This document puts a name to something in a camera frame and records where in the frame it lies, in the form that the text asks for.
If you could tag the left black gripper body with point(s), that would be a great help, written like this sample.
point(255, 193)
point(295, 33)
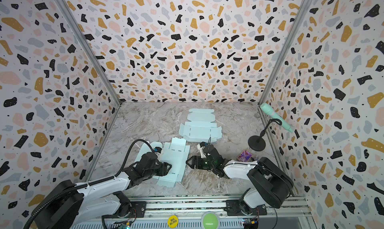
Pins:
point(160, 168)

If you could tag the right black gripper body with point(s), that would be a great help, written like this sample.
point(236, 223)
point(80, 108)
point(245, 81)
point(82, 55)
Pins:
point(198, 161)

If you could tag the mint paper box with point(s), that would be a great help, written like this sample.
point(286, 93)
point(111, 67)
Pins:
point(174, 153)

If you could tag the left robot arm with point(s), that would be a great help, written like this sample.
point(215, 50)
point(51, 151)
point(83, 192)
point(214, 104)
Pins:
point(70, 204)

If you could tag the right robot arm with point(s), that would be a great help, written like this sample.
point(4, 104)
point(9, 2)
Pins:
point(271, 185)

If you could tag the colourful small card box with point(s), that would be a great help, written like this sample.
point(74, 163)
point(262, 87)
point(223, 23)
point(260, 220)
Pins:
point(244, 156)

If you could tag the mint flat box far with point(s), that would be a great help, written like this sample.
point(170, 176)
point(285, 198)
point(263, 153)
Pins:
point(200, 126)

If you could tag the yellow round sticker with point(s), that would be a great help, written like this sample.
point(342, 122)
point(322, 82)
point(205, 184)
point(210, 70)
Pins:
point(173, 221)

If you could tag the green round button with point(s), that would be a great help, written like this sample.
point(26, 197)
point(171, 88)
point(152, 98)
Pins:
point(210, 221)

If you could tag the mint green microphone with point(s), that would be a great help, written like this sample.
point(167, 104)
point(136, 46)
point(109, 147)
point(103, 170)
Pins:
point(268, 110)

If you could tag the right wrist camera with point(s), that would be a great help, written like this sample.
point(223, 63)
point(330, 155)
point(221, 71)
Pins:
point(201, 147)

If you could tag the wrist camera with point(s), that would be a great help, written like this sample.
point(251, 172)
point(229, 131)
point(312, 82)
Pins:
point(157, 150)
point(201, 147)

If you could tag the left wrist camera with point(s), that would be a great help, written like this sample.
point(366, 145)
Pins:
point(157, 150)

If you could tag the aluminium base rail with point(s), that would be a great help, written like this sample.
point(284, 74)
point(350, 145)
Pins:
point(190, 211)

